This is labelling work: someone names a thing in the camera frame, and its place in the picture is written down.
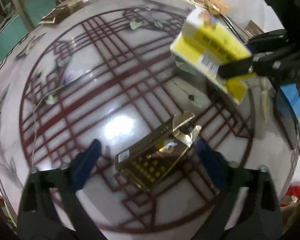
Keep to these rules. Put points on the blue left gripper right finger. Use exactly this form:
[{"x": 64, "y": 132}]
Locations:
[{"x": 216, "y": 166}]

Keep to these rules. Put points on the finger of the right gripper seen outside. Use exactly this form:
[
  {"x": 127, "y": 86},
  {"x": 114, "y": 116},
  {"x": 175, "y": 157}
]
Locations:
[{"x": 236, "y": 68}]

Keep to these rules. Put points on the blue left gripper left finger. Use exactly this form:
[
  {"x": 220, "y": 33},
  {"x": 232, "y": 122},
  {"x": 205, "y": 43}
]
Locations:
[{"x": 83, "y": 164}]

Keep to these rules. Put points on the yellow medicine box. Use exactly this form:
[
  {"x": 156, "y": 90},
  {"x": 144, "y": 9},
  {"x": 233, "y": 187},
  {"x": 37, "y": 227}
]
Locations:
[{"x": 206, "y": 44}]

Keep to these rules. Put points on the gold cigarette box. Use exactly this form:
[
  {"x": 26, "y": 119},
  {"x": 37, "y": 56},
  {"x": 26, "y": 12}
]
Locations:
[{"x": 147, "y": 162}]

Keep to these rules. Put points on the teal kitchen cabinets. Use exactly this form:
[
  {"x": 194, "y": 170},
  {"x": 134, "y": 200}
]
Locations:
[{"x": 12, "y": 26}]

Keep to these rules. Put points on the blue plastic package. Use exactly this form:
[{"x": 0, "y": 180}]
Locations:
[{"x": 289, "y": 99}]

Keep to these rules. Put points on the clear bag of bread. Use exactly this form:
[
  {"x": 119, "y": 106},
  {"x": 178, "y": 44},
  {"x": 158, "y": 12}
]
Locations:
[{"x": 63, "y": 11}]

